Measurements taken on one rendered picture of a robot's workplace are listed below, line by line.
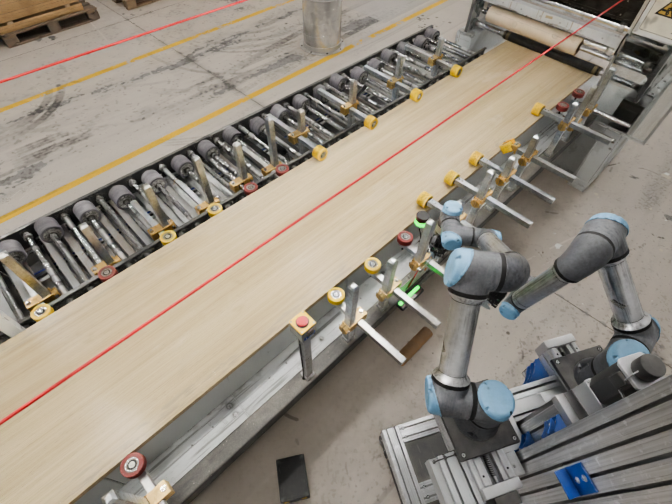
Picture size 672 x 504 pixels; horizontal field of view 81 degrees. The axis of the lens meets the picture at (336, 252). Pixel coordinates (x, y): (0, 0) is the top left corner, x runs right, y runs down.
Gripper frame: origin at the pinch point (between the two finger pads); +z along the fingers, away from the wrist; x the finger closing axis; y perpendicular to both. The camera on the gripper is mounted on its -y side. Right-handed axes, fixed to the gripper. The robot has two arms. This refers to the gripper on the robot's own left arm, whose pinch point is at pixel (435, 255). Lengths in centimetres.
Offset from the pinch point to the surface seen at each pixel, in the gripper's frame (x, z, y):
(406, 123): -50, 11, -106
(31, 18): -564, 78, -191
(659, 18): 74, -39, -217
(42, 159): -365, 101, -24
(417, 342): 9, 93, -2
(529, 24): -1, -8, -249
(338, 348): -25, 31, 49
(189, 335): -82, 11, 80
